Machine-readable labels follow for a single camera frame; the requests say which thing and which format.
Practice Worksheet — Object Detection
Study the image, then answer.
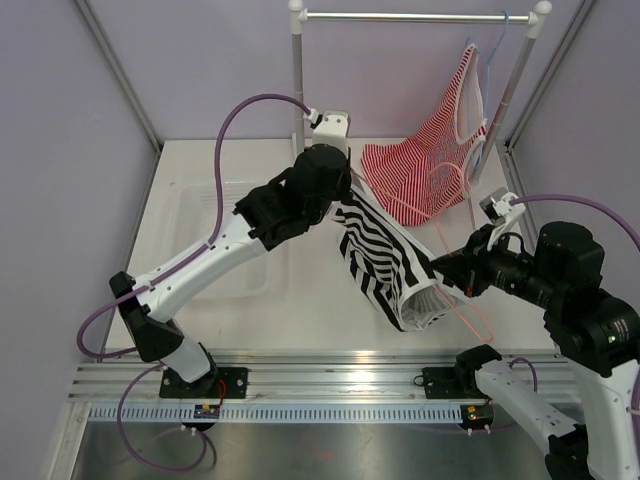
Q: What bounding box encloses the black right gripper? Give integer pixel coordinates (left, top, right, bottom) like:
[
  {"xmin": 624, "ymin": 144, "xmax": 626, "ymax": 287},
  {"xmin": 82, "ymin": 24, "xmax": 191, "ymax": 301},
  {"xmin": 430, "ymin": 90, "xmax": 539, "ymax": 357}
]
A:
[{"xmin": 432, "ymin": 223, "xmax": 565, "ymax": 308}]

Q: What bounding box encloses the black white striped tank top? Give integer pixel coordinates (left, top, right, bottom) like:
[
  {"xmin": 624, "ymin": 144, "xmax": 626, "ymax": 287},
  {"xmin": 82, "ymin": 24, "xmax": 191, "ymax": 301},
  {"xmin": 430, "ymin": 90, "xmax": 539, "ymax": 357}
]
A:
[{"xmin": 332, "ymin": 187, "xmax": 467, "ymax": 332}]

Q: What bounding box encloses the pink wire hanger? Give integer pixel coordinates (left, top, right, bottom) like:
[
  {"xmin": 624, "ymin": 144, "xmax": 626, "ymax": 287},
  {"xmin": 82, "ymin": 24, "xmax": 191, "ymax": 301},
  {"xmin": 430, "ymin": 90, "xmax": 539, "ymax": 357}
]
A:
[{"xmin": 349, "ymin": 162, "xmax": 496, "ymax": 345}]

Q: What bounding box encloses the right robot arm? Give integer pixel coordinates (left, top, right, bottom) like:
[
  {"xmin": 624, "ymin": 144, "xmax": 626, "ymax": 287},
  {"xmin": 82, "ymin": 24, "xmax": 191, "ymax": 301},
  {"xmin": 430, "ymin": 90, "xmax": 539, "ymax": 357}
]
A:
[{"xmin": 432, "ymin": 221, "xmax": 639, "ymax": 479}]

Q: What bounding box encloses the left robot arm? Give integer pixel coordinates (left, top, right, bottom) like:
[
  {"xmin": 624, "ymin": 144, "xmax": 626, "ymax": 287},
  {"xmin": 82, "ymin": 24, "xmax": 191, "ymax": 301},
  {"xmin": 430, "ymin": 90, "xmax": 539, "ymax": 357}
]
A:
[{"xmin": 109, "ymin": 144, "xmax": 351, "ymax": 398}]

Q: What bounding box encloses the red white striped tank top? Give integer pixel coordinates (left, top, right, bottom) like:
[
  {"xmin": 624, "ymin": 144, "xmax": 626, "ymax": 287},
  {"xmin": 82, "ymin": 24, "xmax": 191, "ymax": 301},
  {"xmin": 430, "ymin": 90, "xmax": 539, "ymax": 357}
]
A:
[{"xmin": 361, "ymin": 43, "xmax": 487, "ymax": 226}]

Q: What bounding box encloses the white clothes rack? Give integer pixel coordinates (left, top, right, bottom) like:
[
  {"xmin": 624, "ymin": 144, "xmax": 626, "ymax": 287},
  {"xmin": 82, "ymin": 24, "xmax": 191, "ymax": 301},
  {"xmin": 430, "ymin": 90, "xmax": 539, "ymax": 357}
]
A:
[{"xmin": 288, "ymin": 1, "xmax": 552, "ymax": 184}]

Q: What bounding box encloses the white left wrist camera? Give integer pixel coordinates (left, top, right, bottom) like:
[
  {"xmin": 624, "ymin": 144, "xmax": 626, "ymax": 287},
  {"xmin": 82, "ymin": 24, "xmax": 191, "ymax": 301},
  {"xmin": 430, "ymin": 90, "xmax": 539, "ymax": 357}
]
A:
[{"xmin": 303, "ymin": 109, "xmax": 350, "ymax": 156}]

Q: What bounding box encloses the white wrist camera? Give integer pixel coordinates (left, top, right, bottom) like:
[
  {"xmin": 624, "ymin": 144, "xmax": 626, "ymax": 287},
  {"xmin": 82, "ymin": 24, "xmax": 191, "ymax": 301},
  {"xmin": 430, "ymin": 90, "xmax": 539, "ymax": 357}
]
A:
[
  {"xmin": 479, "ymin": 187, "xmax": 526, "ymax": 251},
  {"xmin": 303, "ymin": 109, "xmax": 350, "ymax": 156}
]

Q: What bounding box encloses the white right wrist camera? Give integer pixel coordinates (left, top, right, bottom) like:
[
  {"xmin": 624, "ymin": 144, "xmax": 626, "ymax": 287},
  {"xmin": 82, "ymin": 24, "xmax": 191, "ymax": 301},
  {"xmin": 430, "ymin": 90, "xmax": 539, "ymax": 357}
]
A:
[{"xmin": 479, "ymin": 187, "xmax": 526, "ymax": 251}]

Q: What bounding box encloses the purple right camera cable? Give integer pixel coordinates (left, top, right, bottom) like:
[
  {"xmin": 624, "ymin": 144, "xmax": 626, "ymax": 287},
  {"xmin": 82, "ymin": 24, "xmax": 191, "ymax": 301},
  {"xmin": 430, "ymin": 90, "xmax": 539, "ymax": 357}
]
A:
[{"xmin": 509, "ymin": 193, "xmax": 640, "ymax": 271}]

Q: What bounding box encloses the purple camera cable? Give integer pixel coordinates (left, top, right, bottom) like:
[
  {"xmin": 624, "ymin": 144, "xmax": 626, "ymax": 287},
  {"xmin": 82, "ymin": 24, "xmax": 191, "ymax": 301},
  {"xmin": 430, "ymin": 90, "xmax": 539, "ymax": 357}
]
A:
[
  {"xmin": 75, "ymin": 92, "xmax": 321, "ymax": 471},
  {"xmin": 509, "ymin": 193, "xmax": 640, "ymax": 271}
]

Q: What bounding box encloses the blue wire hanger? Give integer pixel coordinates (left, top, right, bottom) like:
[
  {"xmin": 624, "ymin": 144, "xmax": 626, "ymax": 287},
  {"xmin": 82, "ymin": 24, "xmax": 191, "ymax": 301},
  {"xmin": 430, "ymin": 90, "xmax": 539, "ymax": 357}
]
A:
[{"xmin": 469, "ymin": 10, "xmax": 510, "ymax": 186}]

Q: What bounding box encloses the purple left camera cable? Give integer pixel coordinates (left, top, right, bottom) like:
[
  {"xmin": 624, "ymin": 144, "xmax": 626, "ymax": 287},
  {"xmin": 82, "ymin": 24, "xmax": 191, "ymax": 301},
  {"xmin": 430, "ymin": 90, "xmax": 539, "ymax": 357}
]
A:
[{"xmin": 75, "ymin": 92, "xmax": 321, "ymax": 471}]

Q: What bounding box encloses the aluminium mounting rail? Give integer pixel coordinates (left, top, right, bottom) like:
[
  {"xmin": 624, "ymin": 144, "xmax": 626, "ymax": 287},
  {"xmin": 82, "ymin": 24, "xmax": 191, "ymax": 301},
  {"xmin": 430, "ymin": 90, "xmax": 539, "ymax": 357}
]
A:
[{"xmin": 67, "ymin": 349, "xmax": 591, "ymax": 406}]

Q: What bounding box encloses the white slotted cable duct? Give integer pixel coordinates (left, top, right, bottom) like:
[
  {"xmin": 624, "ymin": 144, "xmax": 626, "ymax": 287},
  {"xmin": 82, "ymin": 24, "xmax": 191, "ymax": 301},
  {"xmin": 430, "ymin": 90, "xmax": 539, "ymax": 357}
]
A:
[{"xmin": 89, "ymin": 403, "xmax": 462, "ymax": 425}]

